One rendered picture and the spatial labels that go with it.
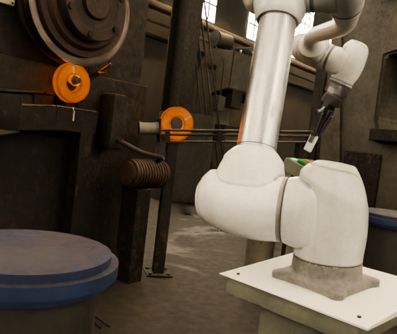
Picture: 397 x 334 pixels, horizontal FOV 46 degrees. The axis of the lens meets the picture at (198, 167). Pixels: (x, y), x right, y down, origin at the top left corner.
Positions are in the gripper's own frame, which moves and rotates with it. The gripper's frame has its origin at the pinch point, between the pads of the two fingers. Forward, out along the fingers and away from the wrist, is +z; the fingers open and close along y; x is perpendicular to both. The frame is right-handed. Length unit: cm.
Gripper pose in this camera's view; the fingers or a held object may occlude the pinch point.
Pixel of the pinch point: (311, 142)
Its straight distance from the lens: 189.3
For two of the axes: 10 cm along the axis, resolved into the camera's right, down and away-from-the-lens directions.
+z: -3.7, 8.8, 2.8
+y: -6.3, -0.2, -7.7
